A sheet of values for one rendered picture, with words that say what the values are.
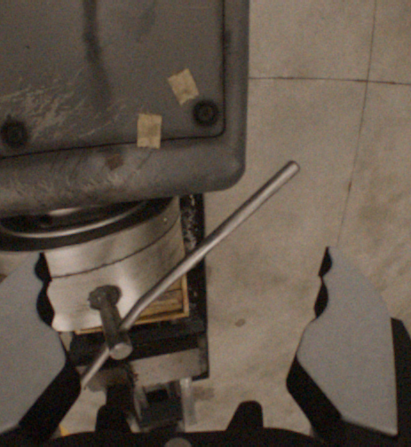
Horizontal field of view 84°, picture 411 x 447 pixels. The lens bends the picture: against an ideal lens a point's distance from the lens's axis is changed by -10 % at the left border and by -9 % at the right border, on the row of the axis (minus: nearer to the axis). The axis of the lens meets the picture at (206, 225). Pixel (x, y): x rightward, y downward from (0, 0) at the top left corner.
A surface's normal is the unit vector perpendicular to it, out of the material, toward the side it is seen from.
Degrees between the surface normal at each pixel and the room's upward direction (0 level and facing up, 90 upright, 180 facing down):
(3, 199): 26
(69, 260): 5
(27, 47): 0
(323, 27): 0
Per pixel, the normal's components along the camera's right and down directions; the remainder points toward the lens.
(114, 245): 0.64, 0.34
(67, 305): 0.21, 0.47
